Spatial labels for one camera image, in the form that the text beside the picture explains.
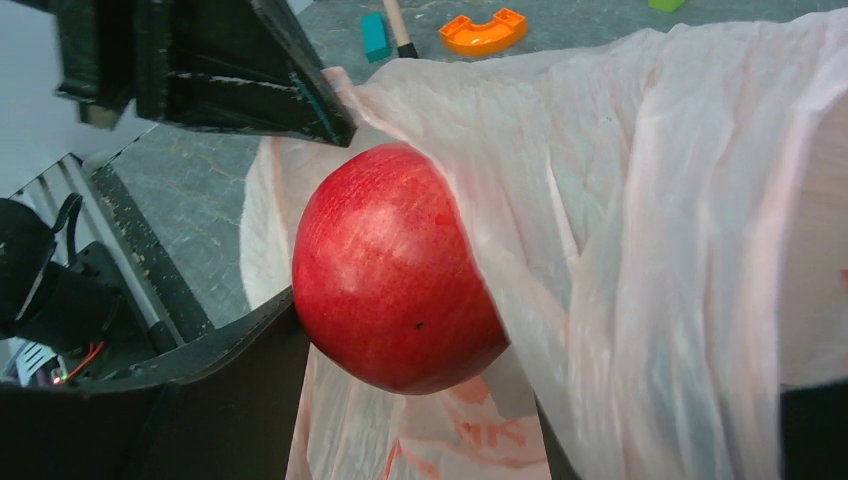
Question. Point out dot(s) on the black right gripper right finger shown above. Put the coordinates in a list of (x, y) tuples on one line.
[(813, 433)]

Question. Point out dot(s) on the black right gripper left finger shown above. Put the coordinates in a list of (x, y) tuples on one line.
[(223, 406)]

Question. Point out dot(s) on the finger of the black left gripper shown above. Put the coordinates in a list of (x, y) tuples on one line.
[(244, 67)]

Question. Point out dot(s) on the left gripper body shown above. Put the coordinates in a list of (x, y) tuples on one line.
[(97, 56)]

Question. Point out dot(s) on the red fake fruit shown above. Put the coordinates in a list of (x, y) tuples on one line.
[(383, 279)]

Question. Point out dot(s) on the pink plastic bag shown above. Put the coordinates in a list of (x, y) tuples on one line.
[(667, 211)]

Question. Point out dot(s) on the teal long block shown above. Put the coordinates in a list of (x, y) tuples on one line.
[(376, 45)]

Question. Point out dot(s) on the orange arch block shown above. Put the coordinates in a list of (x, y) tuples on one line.
[(464, 37)]

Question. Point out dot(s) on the small green cube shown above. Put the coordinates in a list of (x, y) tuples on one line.
[(667, 6)]

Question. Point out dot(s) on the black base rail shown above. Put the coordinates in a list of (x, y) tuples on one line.
[(110, 216)]

